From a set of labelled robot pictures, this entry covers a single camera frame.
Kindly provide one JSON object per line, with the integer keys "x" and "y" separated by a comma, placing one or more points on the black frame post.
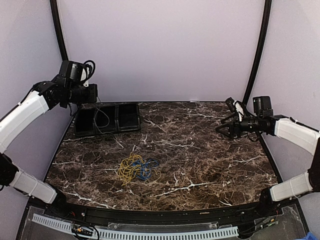
{"x": 58, "y": 29}
{"x": 259, "y": 51}

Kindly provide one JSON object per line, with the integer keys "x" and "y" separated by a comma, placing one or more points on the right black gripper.
{"x": 232, "y": 125}

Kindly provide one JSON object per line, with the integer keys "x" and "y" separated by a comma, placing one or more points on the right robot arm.
{"x": 263, "y": 120}

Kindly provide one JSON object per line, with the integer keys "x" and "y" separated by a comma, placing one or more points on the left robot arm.
{"x": 70, "y": 86}

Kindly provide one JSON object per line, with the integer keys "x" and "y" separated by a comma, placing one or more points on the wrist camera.
{"x": 88, "y": 71}
{"x": 235, "y": 107}

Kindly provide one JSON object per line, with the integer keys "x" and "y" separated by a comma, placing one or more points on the blue object at corner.
{"x": 310, "y": 236}

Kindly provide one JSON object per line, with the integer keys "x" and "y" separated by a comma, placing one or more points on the left black frame post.
{"x": 58, "y": 29}

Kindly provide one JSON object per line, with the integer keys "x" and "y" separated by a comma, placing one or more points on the white slotted cable duct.
{"x": 102, "y": 233}

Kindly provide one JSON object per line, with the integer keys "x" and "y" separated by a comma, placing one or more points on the black three-compartment tray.
{"x": 107, "y": 118}

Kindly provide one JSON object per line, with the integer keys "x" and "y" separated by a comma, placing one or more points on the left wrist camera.
{"x": 88, "y": 71}

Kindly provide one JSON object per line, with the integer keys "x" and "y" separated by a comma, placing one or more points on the right black frame post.
{"x": 259, "y": 51}

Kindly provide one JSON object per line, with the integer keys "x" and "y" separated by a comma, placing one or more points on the black front rail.
{"x": 103, "y": 216}

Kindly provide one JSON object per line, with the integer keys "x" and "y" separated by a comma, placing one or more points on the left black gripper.
{"x": 92, "y": 97}

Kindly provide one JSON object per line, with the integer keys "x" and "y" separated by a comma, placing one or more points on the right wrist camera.
{"x": 235, "y": 107}

